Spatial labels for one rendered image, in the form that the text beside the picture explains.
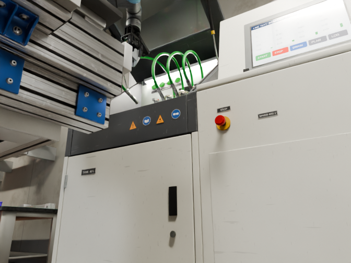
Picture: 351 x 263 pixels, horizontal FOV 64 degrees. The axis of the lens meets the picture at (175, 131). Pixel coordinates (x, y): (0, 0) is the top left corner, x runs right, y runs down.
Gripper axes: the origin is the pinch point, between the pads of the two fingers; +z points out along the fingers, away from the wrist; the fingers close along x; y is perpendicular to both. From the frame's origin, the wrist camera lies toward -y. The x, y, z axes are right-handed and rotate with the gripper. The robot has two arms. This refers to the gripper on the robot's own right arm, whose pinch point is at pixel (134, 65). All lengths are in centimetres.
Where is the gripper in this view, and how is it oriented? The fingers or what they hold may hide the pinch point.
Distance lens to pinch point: 145.8
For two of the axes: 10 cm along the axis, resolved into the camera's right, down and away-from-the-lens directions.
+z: 0.1, 9.4, -3.3
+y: -4.9, -2.9, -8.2
